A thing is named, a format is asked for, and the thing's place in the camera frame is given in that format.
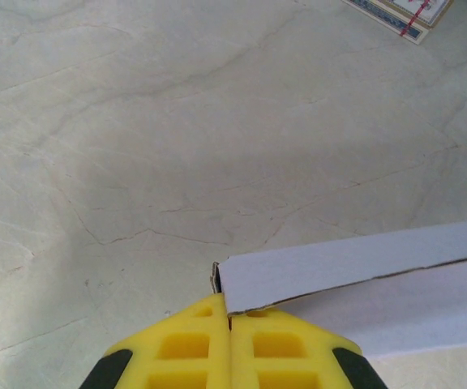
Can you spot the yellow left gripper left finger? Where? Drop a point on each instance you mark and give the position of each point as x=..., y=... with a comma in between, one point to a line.
x=185, y=348

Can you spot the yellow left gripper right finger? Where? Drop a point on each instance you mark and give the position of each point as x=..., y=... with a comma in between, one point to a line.
x=278, y=348

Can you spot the lavender white paper box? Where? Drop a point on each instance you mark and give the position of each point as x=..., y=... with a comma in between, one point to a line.
x=359, y=283

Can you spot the playing card box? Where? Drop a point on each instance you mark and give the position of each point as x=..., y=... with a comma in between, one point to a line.
x=395, y=12

